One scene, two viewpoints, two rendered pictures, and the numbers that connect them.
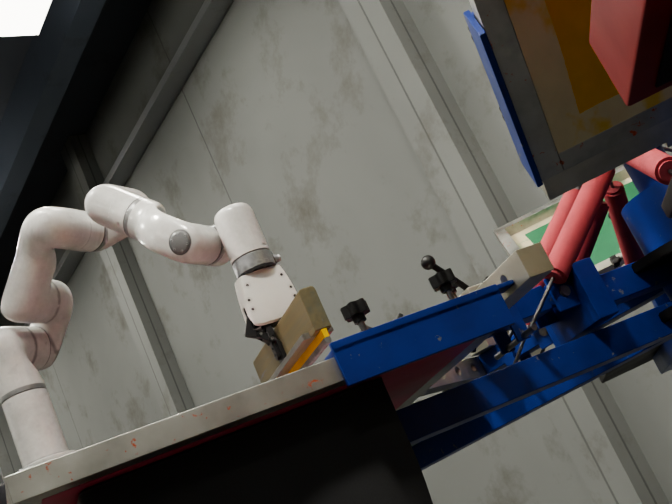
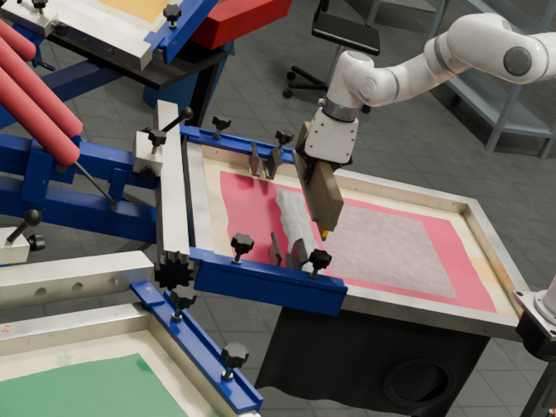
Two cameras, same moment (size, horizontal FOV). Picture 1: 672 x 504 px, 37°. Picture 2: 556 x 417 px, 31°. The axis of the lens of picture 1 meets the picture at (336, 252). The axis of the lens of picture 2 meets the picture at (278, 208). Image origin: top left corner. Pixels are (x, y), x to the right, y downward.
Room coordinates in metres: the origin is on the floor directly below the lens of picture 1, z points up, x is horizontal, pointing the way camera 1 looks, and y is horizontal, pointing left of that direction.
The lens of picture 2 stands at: (3.75, 0.38, 1.99)
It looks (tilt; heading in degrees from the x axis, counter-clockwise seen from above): 27 degrees down; 188
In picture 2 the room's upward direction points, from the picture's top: 19 degrees clockwise
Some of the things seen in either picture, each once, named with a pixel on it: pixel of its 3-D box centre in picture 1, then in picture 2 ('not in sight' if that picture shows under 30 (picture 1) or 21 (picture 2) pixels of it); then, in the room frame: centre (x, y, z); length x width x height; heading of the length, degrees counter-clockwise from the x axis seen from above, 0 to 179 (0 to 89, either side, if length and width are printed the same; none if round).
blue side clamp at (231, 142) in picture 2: (420, 337); (244, 155); (1.55, -0.06, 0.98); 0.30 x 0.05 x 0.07; 114
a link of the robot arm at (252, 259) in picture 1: (257, 264); (337, 106); (1.76, 0.14, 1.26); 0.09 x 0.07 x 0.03; 114
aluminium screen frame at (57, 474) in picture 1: (246, 439); (356, 234); (1.70, 0.27, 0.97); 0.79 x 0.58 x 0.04; 114
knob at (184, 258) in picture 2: not in sight; (174, 266); (2.21, 0.01, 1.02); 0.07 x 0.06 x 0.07; 114
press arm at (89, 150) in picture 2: (504, 315); (117, 165); (1.93, -0.24, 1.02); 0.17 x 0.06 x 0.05; 114
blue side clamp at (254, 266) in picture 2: not in sight; (270, 281); (2.06, 0.17, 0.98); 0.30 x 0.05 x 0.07; 114
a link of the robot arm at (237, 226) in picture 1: (228, 243); (362, 86); (1.79, 0.18, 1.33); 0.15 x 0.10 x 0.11; 67
